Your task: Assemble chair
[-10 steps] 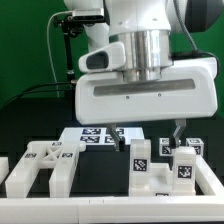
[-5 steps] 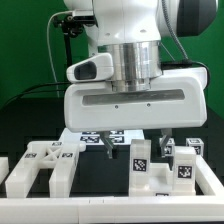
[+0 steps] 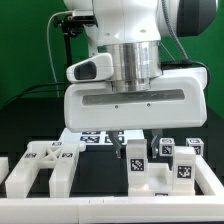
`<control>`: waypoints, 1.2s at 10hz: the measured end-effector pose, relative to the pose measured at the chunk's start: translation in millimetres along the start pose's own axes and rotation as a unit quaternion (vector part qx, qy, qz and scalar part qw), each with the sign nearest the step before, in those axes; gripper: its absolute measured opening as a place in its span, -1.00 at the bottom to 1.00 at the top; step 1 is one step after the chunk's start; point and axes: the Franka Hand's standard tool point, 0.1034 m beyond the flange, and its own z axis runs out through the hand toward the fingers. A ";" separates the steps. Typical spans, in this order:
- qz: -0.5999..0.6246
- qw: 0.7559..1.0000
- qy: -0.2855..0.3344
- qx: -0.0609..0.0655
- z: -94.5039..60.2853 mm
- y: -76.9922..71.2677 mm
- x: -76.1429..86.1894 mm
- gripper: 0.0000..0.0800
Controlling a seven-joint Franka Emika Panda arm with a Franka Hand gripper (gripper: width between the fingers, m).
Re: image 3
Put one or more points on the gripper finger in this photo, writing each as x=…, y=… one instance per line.
x=114, y=138
x=157, y=134

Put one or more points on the black camera stand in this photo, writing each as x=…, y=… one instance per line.
x=72, y=27

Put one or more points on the white U-shaped fixture wall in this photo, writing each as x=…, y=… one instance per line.
x=18, y=208

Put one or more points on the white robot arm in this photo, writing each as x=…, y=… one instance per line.
x=123, y=85

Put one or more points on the white tag sheet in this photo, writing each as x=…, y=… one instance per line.
x=99, y=138

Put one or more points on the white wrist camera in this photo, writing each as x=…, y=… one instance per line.
x=96, y=68

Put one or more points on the white chair seat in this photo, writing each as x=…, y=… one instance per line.
x=159, y=180

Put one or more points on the white chair back frame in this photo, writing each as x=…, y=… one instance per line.
x=62, y=158

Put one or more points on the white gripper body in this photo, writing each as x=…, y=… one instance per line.
x=175, y=100

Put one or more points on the grey camera on stand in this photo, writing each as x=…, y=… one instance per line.
x=83, y=15

